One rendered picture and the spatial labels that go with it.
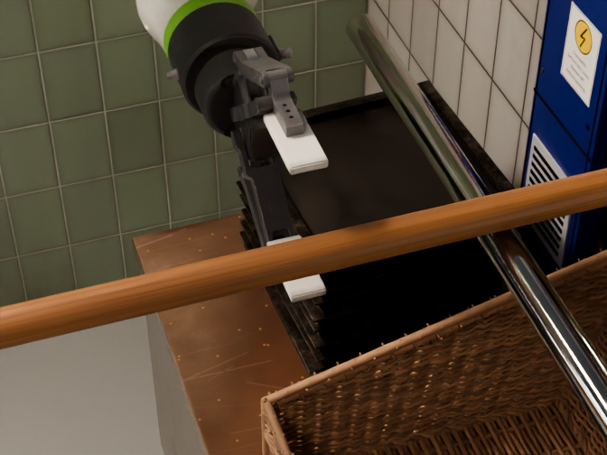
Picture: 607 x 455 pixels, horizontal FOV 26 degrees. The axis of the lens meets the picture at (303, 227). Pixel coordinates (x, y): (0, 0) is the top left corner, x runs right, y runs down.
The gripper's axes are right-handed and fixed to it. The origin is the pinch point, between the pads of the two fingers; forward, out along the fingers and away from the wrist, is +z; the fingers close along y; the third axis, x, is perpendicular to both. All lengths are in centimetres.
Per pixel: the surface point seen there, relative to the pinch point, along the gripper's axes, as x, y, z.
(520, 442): -34, 60, -16
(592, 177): -23.1, -1.6, 3.5
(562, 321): -15.5, 1.7, 14.4
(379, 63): -14.4, 2.1, -21.3
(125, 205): -3, 97, -117
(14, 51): 13, 58, -117
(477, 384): -29, 53, -21
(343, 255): -1.5, -0.7, 4.8
